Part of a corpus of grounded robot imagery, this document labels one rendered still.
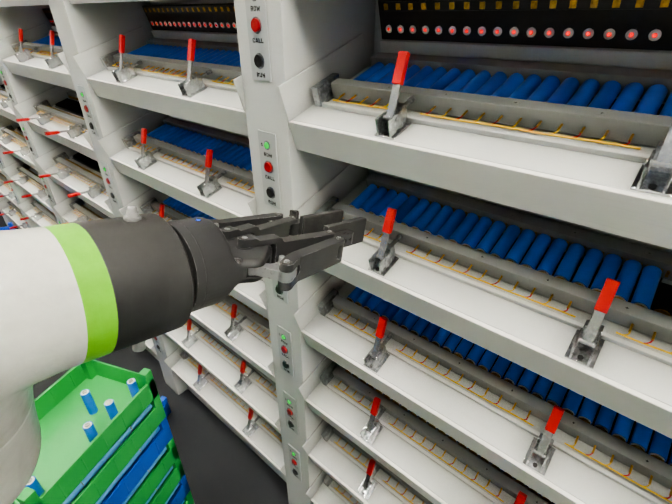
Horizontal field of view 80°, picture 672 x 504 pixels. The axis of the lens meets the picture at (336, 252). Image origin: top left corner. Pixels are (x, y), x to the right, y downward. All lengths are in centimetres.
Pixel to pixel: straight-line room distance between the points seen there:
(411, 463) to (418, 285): 39
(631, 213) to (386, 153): 25
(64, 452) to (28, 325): 80
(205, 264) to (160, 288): 4
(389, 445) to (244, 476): 71
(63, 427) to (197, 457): 56
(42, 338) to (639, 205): 44
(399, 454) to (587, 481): 32
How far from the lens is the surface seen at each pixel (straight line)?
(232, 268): 33
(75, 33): 120
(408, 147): 48
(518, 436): 67
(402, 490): 102
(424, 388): 69
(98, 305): 28
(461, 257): 57
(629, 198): 42
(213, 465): 151
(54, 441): 109
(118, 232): 30
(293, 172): 63
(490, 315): 53
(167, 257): 29
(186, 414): 166
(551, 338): 53
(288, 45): 59
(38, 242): 29
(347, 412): 89
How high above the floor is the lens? 124
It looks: 30 degrees down
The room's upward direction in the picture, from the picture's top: straight up
